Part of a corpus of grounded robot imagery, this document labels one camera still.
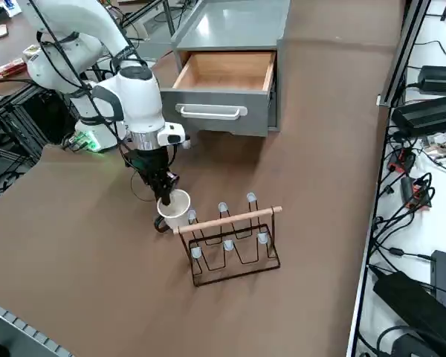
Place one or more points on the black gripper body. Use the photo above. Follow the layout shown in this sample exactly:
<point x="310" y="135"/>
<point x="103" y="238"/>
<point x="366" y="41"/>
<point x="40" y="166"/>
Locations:
<point x="148" y="163"/>

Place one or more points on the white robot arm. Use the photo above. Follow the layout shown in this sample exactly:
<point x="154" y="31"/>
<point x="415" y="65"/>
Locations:
<point x="134" y="100"/>

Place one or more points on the small printed box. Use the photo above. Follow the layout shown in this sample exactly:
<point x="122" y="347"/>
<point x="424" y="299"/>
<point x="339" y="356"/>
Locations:
<point x="31" y="51"/>

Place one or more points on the gray metal cabinet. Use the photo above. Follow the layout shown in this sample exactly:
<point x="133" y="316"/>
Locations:
<point x="238" y="22"/>

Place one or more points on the red flat box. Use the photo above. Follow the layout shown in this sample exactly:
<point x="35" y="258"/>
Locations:
<point x="7" y="68"/>

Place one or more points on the red and black plug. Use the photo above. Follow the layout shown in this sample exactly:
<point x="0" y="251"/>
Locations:
<point x="403" y="160"/>

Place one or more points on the orange and black adapter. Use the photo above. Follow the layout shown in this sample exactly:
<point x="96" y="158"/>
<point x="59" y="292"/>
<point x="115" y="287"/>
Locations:
<point x="412" y="193"/>

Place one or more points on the long black power adapter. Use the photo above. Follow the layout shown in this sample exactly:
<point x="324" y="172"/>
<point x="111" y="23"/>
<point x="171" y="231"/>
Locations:
<point x="427" y="115"/>

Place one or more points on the large black power adapter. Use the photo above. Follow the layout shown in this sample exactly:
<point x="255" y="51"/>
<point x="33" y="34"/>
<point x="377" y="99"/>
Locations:
<point x="412" y="308"/>

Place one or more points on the gray ribbed rail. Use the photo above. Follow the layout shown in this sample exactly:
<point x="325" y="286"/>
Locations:
<point x="7" y="320"/>

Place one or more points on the dark aluminum frame rail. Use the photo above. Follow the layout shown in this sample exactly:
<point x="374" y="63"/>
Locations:
<point x="399" y="63"/>

